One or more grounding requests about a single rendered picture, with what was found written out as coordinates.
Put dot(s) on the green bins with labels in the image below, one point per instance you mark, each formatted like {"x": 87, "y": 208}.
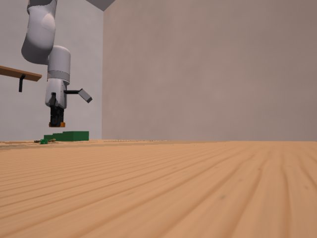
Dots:
{"x": 69, "y": 136}

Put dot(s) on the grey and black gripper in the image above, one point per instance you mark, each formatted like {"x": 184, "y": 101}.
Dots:
{"x": 56, "y": 99}

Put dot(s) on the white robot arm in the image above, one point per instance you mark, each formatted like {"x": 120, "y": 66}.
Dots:
{"x": 38, "y": 45}

